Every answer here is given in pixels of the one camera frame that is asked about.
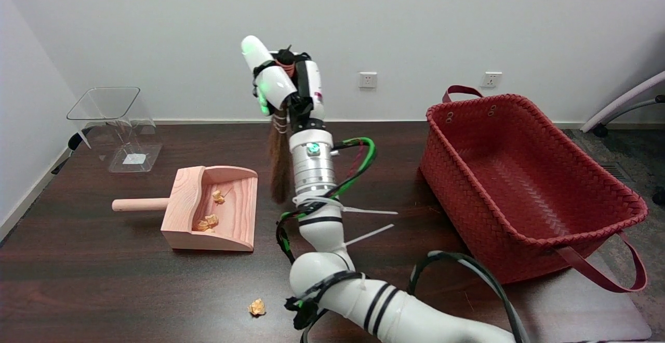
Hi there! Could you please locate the black sleeved cable loop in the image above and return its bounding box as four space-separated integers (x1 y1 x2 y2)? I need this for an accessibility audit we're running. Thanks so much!
408 251 530 343

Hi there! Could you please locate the pink wooden dustpan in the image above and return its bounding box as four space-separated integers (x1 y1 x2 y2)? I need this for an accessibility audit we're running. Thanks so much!
112 165 259 253

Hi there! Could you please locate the clear plastic container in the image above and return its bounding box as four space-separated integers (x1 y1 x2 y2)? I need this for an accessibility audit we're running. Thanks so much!
66 87 163 174

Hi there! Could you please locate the brown straw hand broom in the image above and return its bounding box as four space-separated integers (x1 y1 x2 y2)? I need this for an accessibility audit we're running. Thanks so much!
269 46 298 204

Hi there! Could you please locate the red woven basket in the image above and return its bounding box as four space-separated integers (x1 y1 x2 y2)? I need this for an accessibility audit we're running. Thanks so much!
419 85 649 293

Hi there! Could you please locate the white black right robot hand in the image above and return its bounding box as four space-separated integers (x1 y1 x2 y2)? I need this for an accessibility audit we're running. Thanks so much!
241 35 327 131

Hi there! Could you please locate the white black office chair base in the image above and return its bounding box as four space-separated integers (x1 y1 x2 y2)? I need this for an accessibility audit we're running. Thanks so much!
580 70 665 206

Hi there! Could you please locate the green black cable bundle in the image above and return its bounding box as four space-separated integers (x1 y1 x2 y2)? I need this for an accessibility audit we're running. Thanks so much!
275 137 377 266

